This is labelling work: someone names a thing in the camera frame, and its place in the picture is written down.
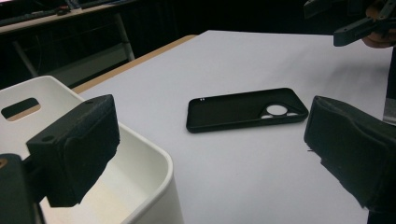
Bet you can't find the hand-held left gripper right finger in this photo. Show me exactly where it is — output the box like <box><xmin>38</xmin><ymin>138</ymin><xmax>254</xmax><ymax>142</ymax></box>
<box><xmin>304</xmin><ymin>95</ymin><xmax>396</xmax><ymax>216</ymax></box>

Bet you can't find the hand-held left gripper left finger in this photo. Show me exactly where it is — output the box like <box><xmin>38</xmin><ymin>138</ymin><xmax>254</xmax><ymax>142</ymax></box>
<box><xmin>26</xmin><ymin>94</ymin><xmax>120</xmax><ymax>208</ymax></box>

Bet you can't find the white plastic storage bin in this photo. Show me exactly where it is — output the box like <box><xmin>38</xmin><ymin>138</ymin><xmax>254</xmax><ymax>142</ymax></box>
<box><xmin>0</xmin><ymin>75</ymin><xmax>185</xmax><ymax>224</ymax></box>

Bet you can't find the white table mat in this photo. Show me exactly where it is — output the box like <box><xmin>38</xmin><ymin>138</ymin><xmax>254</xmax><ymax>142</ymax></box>
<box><xmin>78</xmin><ymin>30</ymin><xmax>394</xmax><ymax>224</ymax></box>

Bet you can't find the dark keyboard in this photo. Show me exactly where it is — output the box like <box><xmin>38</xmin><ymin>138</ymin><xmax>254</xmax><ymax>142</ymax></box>
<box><xmin>0</xmin><ymin>7</ymin><xmax>72</xmax><ymax>27</ymax></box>

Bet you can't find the desk with white frame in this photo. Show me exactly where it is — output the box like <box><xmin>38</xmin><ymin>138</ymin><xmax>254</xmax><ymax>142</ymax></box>
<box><xmin>0</xmin><ymin>0</ymin><xmax>136</xmax><ymax>82</ymax></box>

